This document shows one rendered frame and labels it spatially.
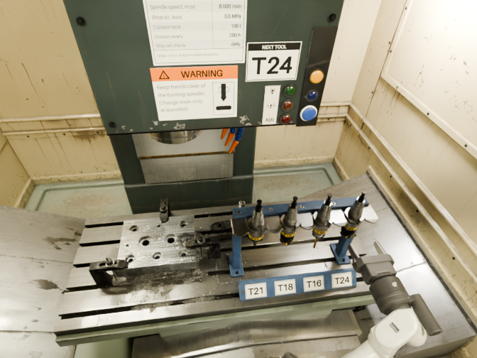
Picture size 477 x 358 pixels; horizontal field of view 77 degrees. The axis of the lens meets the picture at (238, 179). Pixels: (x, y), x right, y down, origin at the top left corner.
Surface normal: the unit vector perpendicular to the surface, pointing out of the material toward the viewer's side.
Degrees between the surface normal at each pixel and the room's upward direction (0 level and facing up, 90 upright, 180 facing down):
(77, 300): 0
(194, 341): 7
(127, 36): 90
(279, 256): 0
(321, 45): 90
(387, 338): 36
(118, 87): 90
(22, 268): 24
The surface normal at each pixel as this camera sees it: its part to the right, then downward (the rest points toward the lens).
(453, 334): -0.39, -0.64
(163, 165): 0.13, 0.67
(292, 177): 0.03, -0.74
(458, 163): -0.99, 0.07
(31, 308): 0.43, -0.70
